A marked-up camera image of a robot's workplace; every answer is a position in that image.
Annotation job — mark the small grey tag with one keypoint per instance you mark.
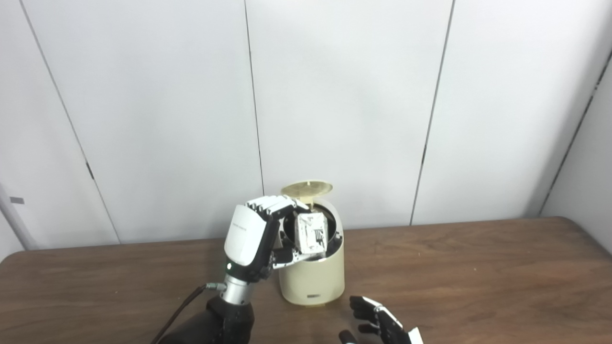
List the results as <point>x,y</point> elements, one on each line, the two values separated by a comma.
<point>16,200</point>

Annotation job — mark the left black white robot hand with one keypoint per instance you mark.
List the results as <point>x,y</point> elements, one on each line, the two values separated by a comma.
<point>246,234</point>

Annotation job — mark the cream round bin lid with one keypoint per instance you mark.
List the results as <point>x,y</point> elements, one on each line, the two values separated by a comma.
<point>306,188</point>

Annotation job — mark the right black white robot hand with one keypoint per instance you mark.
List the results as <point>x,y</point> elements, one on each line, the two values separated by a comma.
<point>385,327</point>

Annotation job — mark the cream-colored bin body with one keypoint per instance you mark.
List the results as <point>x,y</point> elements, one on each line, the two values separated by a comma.
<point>313,282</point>

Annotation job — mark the white green milk carton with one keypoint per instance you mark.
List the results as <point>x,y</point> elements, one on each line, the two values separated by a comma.
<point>311,234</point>

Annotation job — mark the white corner post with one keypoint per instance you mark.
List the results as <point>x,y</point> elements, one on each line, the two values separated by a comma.
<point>14,224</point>

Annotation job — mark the black bin liner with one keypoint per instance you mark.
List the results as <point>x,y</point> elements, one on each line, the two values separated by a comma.
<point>288,228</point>

